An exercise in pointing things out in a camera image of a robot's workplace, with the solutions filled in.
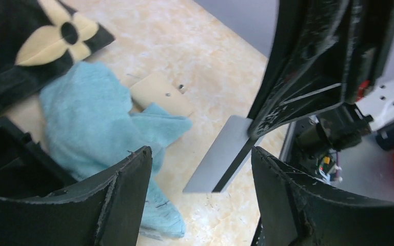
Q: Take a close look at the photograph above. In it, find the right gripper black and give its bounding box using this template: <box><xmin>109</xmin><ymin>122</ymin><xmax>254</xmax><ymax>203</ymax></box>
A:
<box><xmin>247</xmin><ymin>1</ymin><xmax>394</xmax><ymax>140</ymax></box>

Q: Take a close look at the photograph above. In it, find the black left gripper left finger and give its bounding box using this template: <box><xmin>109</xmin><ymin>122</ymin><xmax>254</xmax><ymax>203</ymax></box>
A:
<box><xmin>0</xmin><ymin>146</ymin><xmax>152</xmax><ymax>245</ymax></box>

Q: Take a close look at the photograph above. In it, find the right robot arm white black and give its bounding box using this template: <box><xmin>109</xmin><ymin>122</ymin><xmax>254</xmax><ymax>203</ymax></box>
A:
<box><xmin>248</xmin><ymin>1</ymin><xmax>394</xmax><ymax>153</ymax></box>

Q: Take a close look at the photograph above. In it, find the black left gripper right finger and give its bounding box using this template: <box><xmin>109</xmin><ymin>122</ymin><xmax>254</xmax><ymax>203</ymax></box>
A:
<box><xmin>251</xmin><ymin>147</ymin><xmax>394</xmax><ymax>245</ymax></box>

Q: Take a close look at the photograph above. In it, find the black pillow with cream flowers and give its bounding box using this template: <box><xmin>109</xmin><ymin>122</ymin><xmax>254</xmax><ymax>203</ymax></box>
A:
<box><xmin>0</xmin><ymin>1</ymin><xmax>114</xmax><ymax>114</ymax></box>

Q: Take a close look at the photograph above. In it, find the light blue towel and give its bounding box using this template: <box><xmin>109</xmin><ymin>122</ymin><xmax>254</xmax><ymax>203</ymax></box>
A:
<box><xmin>40</xmin><ymin>62</ymin><xmax>192</xmax><ymax>238</ymax></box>

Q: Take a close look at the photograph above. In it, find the black card holder box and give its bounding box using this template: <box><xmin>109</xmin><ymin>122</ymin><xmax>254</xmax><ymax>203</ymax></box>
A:
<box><xmin>0</xmin><ymin>117</ymin><xmax>76</xmax><ymax>199</ymax></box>

